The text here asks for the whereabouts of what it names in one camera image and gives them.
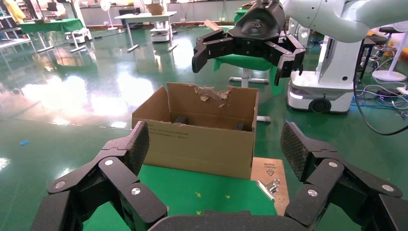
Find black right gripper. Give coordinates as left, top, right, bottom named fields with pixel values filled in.
left=191, top=1, right=306, bottom=87

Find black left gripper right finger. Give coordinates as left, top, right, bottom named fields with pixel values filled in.
left=280, top=122, right=408, bottom=231

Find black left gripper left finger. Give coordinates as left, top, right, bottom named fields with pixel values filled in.
left=30, top=121, right=168, bottom=231

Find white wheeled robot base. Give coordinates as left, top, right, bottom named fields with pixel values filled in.
left=286, top=32, right=364, bottom=115

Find large open cardboard carton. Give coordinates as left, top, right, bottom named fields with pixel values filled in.
left=131, top=82, right=259, bottom=180

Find silver binder clip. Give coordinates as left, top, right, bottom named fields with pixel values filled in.
left=255, top=178, right=282, bottom=201

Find green table cloth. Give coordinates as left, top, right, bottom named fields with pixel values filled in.
left=83, top=164, right=278, bottom=231

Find small white cart robot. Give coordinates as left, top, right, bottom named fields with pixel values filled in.
left=150, top=27, right=172, bottom=43

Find white office desk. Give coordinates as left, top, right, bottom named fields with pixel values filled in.
left=114, top=11, right=179, bottom=53

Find white round base stool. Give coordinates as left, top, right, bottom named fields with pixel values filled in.
left=371, top=22, right=408, bottom=83

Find white standing fan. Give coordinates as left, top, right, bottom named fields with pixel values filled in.
left=100, top=0, right=118, bottom=31

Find green covered long table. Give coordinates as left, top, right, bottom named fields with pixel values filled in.
left=19, top=18, right=86, bottom=53

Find green covered pedestal table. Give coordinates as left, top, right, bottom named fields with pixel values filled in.
left=213, top=9, right=283, bottom=96

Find black smooth arm cable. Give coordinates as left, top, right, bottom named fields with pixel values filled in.
left=352, top=60, right=408, bottom=136

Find tangled floor cables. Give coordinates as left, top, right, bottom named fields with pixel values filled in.
left=354, top=81, right=408, bottom=120

